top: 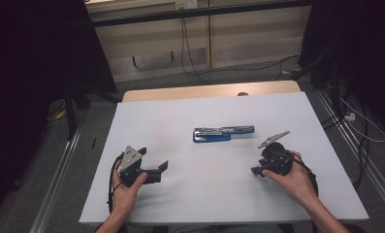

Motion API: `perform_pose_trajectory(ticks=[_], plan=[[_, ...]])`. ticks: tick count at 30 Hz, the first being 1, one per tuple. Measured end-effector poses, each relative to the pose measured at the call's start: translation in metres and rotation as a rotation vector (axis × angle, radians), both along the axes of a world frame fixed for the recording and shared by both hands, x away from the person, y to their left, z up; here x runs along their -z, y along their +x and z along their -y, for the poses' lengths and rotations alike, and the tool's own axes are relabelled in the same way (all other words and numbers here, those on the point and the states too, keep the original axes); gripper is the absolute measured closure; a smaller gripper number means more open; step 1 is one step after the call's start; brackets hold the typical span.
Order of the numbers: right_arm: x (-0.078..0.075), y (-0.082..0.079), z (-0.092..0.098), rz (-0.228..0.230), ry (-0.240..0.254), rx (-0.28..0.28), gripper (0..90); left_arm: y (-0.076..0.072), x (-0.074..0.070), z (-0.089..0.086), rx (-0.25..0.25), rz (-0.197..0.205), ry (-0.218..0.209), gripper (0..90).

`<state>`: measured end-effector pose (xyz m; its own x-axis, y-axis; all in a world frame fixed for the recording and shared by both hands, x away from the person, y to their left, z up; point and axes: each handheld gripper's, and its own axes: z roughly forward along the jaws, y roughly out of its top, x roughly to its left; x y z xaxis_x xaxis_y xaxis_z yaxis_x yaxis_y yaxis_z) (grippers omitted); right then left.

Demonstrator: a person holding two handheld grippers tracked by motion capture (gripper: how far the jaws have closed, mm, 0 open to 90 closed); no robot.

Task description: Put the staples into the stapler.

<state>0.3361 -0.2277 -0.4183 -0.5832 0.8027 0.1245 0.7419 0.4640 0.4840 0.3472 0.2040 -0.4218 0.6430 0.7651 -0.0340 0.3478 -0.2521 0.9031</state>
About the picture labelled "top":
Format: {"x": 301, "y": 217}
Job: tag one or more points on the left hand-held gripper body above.
{"x": 130, "y": 160}

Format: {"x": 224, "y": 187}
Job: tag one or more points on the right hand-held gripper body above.
{"x": 277, "y": 158}

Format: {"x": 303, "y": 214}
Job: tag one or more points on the blue stapler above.
{"x": 212, "y": 137}

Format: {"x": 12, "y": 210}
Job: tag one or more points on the person's right hand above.
{"x": 295, "y": 183}

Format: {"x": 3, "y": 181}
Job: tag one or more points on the person's left hand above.
{"x": 123, "y": 199}

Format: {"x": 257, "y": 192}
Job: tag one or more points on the small black floor object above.
{"x": 93, "y": 143}

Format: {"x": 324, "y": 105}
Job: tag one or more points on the white table sheet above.
{"x": 212, "y": 187}

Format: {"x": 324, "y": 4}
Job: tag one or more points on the black metal stand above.
{"x": 71, "y": 116}
{"x": 335, "y": 90}

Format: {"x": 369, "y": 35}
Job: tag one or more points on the light wooden table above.
{"x": 196, "y": 92}

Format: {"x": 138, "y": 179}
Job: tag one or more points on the yellow floor tape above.
{"x": 60, "y": 115}
{"x": 292, "y": 70}

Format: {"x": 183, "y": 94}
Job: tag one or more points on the white power adapter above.
{"x": 349, "y": 116}

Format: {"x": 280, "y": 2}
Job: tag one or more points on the beige wooden cabinet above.
{"x": 254, "y": 39}

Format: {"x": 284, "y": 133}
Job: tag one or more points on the black curtain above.
{"x": 361, "y": 48}
{"x": 25, "y": 81}

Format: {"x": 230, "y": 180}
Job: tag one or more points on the black horizontal bar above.
{"x": 193, "y": 13}

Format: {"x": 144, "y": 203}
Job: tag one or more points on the aluminium floor rail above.
{"x": 372, "y": 170}
{"x": 56, "y": 186}

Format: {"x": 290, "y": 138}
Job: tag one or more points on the white wall socket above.
{"x": 186, "y": 4}

